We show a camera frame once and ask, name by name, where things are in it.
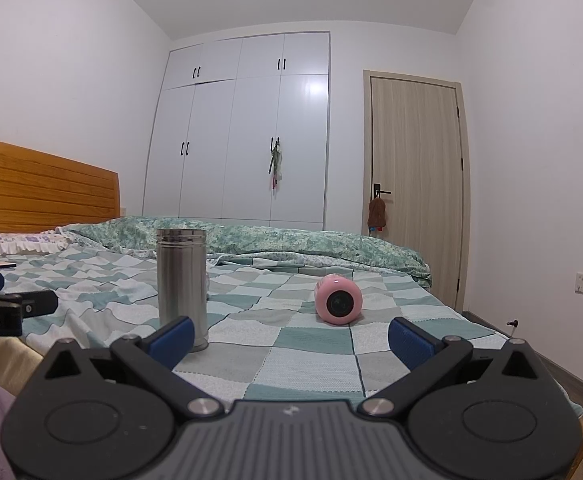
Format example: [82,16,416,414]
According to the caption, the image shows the stainless steel cup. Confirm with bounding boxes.
[156,228,209,352]

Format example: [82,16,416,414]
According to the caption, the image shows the beige cloth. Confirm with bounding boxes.
[0,332,48,397]

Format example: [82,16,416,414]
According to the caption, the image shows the wooden door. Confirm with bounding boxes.
[363,69,473,312]

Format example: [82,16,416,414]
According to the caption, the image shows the purple floral pillow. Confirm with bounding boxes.
[0,229,80,257]

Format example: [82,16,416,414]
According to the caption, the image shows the pink cup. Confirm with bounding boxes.
[314,273,362,327]

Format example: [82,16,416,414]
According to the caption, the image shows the green floral quilt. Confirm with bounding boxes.
[68,216,432,289]

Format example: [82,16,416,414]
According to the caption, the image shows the wooden headboard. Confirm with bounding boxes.
[0,134,122,234]

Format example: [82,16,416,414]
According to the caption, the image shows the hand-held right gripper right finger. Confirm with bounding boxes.
[361,317,543,418]

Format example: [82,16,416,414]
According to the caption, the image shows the brown hanging pouch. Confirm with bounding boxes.
[367,196,389,229]

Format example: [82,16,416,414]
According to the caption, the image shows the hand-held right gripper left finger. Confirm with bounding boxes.
[46,317,226,419]

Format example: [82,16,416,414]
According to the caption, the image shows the checkered bed sheet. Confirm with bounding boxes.
[0,245,515,402]

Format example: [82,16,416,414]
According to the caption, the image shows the white wardrobe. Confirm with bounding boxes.
[142,32,331,231]

